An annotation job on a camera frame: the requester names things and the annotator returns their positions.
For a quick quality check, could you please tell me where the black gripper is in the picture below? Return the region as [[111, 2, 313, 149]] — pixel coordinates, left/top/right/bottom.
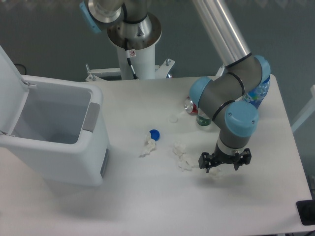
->
[[198, 147, 252, 173]]

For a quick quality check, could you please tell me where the white paper ball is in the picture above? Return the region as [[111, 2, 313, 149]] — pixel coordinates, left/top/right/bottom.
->
[[208, 167, 222, 180]]

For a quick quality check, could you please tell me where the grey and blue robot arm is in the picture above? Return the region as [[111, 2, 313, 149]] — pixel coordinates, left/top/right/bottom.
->
[[79, 0, 270, 171]]

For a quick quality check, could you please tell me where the crumpled paper cluster middle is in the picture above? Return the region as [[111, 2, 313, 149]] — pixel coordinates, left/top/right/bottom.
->
[[172, 141, 199, 171]]

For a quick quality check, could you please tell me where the clear green-label plastic bottle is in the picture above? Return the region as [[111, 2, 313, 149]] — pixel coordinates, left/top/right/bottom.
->
[[196, 108, 212, 126]]

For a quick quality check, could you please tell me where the crushed red soda can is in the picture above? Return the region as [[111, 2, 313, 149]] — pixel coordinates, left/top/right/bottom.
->
[[184, 96, 198, 115]]

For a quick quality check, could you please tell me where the white bottle cap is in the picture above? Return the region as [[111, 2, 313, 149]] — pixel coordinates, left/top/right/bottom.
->
[[168, 115, 178, 123]]

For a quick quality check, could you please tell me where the blue plastic drink bottle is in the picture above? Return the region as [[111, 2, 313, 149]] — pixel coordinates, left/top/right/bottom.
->
[[242, 76, 270, 109]]

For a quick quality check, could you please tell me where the blue bottle cap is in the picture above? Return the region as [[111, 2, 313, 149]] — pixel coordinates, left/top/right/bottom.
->
[[149, 129, 160, 141]]

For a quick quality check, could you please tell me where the crumpled paper near blue cap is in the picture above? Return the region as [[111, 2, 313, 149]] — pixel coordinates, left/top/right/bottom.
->
[[139, 132, 156, 157]]

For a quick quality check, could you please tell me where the black device at table edge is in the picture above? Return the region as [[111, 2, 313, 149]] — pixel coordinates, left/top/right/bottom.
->
[[296, 200, 315, 226]]

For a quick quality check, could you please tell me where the white furniture piece right edge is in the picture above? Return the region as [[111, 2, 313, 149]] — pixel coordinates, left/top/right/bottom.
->
[[291, 85, 315, 133]]

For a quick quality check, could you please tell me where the white open trash bin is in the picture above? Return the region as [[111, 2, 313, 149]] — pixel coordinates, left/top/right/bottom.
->
[[0, 51, 110, 186]]

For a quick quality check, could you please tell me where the white metal base frame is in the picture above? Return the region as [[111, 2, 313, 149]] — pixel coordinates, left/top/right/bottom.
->
[[85, 58, 226, 82]]

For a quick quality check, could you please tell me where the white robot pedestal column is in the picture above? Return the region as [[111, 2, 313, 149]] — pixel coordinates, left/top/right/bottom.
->
[[116, 45, 156, 80]]

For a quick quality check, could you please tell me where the black cable on pedestal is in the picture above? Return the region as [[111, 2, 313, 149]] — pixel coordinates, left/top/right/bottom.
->
[[124, 38, 140, 80]]

